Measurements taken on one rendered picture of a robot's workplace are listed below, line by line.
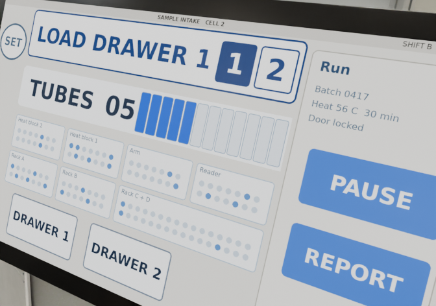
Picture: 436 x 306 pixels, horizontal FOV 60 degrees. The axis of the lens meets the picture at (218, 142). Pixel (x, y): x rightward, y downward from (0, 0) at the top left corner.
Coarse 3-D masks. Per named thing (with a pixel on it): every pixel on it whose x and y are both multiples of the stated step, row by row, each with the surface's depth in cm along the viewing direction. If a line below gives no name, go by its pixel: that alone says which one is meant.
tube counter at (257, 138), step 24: (120, 96) 36; (144, 96) 35; (168, 96) 34; (120, 120) 36; (144, 120) 35; (168, 120) 34; (192, 120) 33; (216, 120) 33; (240, 120) 32; (264, 120) 31; (288, 120) 30; (192, 144) 33; (216, 144) 32; (240, 144) 32; (264, 144) 31
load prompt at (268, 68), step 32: (32, 32) 41; (64, 32) 39; (96, 32) 38; (128, 32) 36; (160, 32) 35; (192, 32) 34; (224, 32) 32; (96, 64) 38; (128, 64) 36; (160, 64) 35; (192, 64) 34; (224, 64) 32; (256, 64) 31; (288, 64) 30; (256, 96) 31; (288, 96) 30
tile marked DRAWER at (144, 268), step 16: (96, 224) 37; (96, 240) 37; (112, 240) 36; (128, 240) 36; (96, 256) 37; (112, 256) 36; (128, 256) 35; (144, 256) 35; (160, 256) 34; (96, 272) 37; (112, 272) 36; (128, 272) 35; (144, 272) 35; (160, 272) 34; (144, 288) 35; (160, 288) 34
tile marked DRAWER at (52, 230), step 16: (16, 208) 41; (32, 208) 40; (48, 208) 39; (16, 224) 41; (32, 224) 40; (48, 224) 39; (64, 224) 38; (32, 240) 40; (48, 240) 39; (64, 240) 38; (64, 256) 38
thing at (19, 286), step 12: (0, 264) 120; (0, 276) 117; (12, 276) 127; (24, 276) 139; (0, 288) 114; (12, 288) 124; (24, 288) 134; (0, 300) 111; (12, 300) 120; (24, 300) 130
